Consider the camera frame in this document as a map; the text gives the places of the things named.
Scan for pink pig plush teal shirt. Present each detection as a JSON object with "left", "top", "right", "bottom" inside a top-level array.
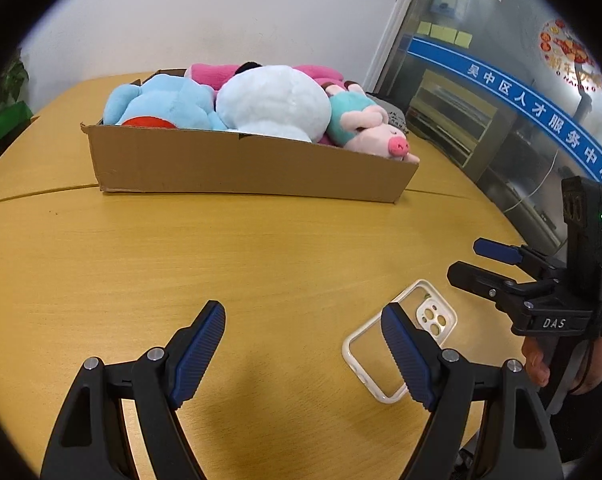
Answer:
[{"left": 322, "top": 81, "right": 420, "bottom": 165}]

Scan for white round plush toy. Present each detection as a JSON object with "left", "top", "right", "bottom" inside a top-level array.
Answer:
[{"left": 216, "top": 63, "right": 331, "bottom": 143}]

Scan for pink plush bear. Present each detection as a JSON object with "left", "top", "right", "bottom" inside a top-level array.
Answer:
[{"left": 185, "top": 63, "right": 345, "bottom": 91}]

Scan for light blue plush toy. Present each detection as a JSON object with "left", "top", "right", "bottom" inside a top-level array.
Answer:
[{"left": 102, "top": 74, "right": 227, "bottom": 131}]

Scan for right hand holding gripper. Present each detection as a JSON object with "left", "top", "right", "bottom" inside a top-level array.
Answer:
[{"left": 520, "top": 266, "right": 602, "bottom": 396}]

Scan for blue banner strip with text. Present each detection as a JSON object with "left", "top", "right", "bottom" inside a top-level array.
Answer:
[{"left": 407, "top": 37, "right": 602, "bottom": 183}]

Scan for white clear phone case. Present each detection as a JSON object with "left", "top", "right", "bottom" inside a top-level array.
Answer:
[{"left": 341, "top": 278, "right": 458, "bottom": 408}]

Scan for round red new year sticker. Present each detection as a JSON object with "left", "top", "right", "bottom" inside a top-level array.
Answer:
[{"left": 538, "top": 18, "right": 602, "bottom": 93}]

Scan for yellow sticky notes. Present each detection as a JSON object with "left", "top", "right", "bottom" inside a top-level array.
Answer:
[{"left": 416, "top": 21, "right": 473, "bottom": 49}]

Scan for brown cardboard box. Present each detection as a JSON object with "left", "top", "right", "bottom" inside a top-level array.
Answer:
[{"left": 84, "top": 68, "right": 419, "bottom": 203}]

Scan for green table cloth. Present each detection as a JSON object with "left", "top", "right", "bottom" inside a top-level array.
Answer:
[{"left": 0, "top": 101, "right": 33, "bottom": 140}]

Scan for green potted plant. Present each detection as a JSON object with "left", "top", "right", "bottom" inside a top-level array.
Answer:
[{"left": 0, "top": 48, "right": 28, "bottom": 112}]

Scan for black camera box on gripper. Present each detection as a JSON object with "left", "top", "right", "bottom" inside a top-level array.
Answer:
[{"left": 561, "top": 176, "right": 602, "bottom": 287}]

